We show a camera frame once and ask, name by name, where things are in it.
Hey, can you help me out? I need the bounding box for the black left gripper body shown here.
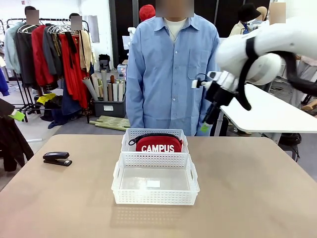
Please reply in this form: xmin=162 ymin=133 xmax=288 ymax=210
xmin=0 ymin=98 xmax=15 ymax=119

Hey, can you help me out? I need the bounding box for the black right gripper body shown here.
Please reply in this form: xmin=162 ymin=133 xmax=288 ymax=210
xmin=205 ymin=81 xmax=235 ymax=108

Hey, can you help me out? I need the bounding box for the red CAMPUS pencil case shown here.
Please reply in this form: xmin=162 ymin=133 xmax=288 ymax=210
xmin=128 ymin=133 xmax=184 ymax=153

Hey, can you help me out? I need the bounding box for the black stapler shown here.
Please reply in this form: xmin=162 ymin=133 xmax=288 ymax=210
xmin=43 ymin=151 xmax=73 ymax=167

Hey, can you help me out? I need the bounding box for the person's right forearm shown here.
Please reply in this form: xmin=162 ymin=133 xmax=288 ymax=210
xmin=125 ymin=81 xmax=145 ymax=129

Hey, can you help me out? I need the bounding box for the blue garment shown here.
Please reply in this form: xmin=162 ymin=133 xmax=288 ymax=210
xmin=0 ymin=67 xmax=10 ymax=97

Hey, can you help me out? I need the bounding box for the black cloth cover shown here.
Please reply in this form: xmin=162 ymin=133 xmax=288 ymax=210
xmin=0 ymin=115 xmax=35 ymax=172

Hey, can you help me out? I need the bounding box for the yellow garment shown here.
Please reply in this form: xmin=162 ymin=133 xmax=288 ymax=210
xmin=37 ymin=93 xmax=57 ymax=105

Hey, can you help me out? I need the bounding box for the person in blue shirt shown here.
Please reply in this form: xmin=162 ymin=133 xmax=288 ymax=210
xmin=125 ymin=0 xmax=221 ymax=137

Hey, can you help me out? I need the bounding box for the dark grey jacket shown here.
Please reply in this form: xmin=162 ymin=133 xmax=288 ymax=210
xmin=14 ymin=24 xmax=35 ymax=86

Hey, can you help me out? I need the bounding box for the white perforated plastic basket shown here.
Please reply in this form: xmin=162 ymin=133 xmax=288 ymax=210
xmin=111 ymin=151 xmax=201 ymax=206
xmin=120 ymin=128 xmax=190 ymax=154

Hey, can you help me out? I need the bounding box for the light grey-blue jacket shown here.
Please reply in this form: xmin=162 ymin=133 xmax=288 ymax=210
xmin=4 ymin=21 xmax=23 ymax=74

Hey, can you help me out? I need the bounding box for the red jacket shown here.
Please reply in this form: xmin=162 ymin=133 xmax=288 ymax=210
xmin=31 ymin=24 xmax=55 ymax=87

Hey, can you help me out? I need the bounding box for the mannequin in beige coat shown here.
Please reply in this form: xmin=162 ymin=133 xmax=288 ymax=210
xmin=229 ymin=21 xmax=251 ymax=38

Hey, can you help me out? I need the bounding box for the red dress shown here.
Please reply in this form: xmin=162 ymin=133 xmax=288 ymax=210
xmin=58 ymin=33 xmax=89 ymax=109

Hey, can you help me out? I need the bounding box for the grey blazer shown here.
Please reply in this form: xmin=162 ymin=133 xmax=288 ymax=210
xmin=42 ymin=24 xmax=63 ymax=78

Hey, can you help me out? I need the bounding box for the leaning beige paper roll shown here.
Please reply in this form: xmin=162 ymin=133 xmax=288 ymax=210
xmin=82 ymin=76 xmax=99 ymax=101

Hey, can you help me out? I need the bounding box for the black hat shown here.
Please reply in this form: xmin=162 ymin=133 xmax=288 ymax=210
xmin=238 ymin=2 xmax=262 ymax=25

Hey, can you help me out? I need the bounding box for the grey storage bin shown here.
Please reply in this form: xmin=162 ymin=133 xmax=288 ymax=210
xmin=93 ymin=99 xmax=127 ymax=119

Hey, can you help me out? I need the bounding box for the mannequin in pink sweater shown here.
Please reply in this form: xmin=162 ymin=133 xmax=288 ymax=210
xmin=294 ymin=55 xmax=317 ymax=82

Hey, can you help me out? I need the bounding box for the green roll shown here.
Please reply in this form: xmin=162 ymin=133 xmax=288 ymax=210
xmin=98 ymin=115 xmax=129 ymax=122
xmin=89 ymin=120 xmax=127 ymax=131

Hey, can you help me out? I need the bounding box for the mannequin in white shirt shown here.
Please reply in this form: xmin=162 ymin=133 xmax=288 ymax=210
xmin=255 ymin=6 xmax=269 ymax=25

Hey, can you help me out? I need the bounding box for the tall grey paper roll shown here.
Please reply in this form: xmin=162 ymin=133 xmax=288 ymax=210
xmin=100 ymin=69 xmax=109 ymax=102

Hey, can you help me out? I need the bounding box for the beige coat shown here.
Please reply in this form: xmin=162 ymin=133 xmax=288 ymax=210
xmin=78 ymin=29 xmax=96 ymax=73

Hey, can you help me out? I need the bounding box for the dark-haired background person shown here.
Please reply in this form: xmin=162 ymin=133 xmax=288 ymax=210
xmin=24 ymin=5 xmax=40 ymax=26

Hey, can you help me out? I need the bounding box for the blue white box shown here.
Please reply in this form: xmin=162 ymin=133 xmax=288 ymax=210
xmin=117 ymin=63 xmax=128 ymax=80

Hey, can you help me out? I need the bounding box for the black clothes rack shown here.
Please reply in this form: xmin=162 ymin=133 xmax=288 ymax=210
xmin=6 ymin=17 xmax=90 ymax=124

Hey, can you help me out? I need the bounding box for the small black stool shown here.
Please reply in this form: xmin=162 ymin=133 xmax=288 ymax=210
xmin=98 ymin=54 xmax=111 ymax=73

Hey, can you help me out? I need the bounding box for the man in black t-shirt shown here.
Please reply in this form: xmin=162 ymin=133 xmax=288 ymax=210
xmin=69 ymin=12 xmax=83 ymax=32

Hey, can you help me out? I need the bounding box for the red hat mannequin head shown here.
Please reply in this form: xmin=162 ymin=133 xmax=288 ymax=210
xmin=138 ymin=4 xmax=156 ymax=22

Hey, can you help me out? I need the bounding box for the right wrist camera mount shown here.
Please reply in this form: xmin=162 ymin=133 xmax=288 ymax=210
xmin=190 ymin=71 xmax=225 ymax=89

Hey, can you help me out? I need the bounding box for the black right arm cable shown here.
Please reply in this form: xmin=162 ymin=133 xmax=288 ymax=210
xmin=237 ymin=38 xmax=317 ymax=112

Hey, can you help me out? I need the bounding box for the white wall board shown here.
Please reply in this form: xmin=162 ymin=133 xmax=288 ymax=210
xmin=83 ymin=14 xmax=100 ymax=43

